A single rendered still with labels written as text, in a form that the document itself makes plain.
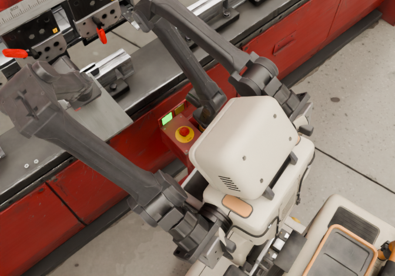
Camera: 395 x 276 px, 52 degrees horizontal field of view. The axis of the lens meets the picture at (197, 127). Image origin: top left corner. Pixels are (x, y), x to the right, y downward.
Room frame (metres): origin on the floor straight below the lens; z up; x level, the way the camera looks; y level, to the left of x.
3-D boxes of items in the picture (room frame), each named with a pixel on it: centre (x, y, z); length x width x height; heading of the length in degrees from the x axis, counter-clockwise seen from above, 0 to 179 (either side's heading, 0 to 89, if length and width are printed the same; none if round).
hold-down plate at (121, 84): (0.83, 0.38, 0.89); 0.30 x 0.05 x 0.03; 128
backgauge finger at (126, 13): (1.20, 0.27, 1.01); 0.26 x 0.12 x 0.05; 38
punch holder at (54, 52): (0.83, 0.47, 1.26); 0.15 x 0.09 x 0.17; 128
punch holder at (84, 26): (0.96, 0.31, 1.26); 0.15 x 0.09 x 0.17; 128
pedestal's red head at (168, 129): (0.79, 0.02, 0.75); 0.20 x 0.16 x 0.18; 129
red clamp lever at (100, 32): (0.90, 0.29, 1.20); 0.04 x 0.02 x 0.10; 38
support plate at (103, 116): (0.73, 0.36, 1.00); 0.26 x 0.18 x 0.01; 38
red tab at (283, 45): (1.35, -0.46, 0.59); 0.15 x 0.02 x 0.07; 128
